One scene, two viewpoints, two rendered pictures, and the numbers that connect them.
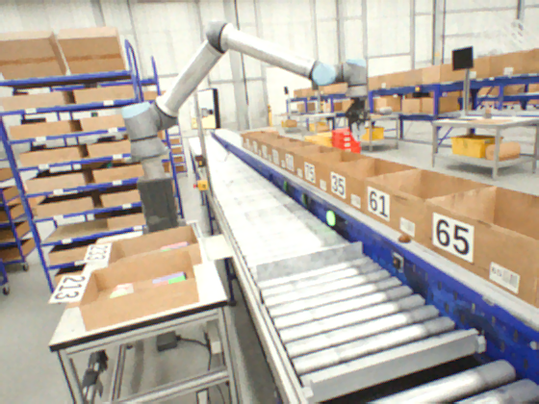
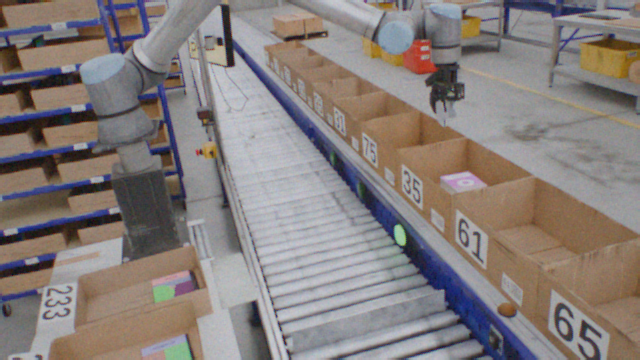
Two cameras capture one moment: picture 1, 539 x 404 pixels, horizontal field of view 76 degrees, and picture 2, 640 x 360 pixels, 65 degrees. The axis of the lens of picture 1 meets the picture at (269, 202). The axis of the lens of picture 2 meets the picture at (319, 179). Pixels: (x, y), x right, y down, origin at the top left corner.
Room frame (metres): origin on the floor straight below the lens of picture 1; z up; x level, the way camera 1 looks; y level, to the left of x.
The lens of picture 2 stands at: (0.16, -0.03, 1.74)
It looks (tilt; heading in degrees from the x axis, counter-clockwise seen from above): 25 degrees down; 0
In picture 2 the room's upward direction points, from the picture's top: 6 degrees counter-clockwise
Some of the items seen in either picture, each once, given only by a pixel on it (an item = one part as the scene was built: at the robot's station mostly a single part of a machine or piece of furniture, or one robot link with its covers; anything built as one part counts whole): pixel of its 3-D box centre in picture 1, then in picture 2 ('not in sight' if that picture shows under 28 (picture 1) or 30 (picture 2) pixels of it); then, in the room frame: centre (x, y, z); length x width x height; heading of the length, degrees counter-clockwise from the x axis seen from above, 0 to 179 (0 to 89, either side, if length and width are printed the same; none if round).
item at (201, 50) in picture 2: (203, 150); (209, 99); (2.67, 0.46, 1.11); 0.12 x 0.05 x 0.88; 13
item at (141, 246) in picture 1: (155, 252); (144, 294); (1.50, 0.55, 0.80); 0.38 x 0.28 x 0.10; 109
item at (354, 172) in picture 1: (370, 183); (459, 185); (1.69, -0.52, 0.96); 0.39 x 0.29 x 0.17; 13
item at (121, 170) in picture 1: (124, 170); (90, 123); (2.88, 1.17, 0.99); 0.40 x 0.30 x 0.10; 100
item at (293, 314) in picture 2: (298, 255); (352, 299); (1.45, -0.11, 0.72); 0.52 x 0.05 x 0.05; 103
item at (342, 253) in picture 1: (311, 262); (370, 322); (1.29, -0.14, 0.76); 0.46 x 0.01 x 0.09; 103
